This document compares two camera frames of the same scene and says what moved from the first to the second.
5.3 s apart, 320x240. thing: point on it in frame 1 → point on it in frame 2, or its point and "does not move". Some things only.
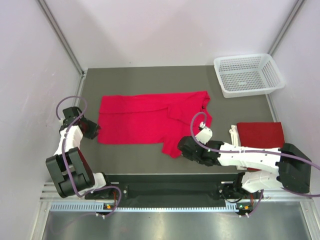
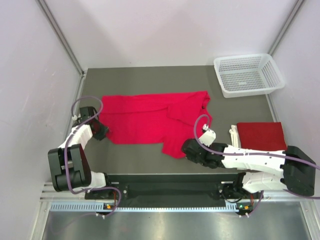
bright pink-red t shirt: x=160 y=119 does not move
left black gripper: x=94 y=127 → x=104 y=130
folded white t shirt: x=235 y=141 does not move
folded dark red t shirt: x=261 y=135 does not move
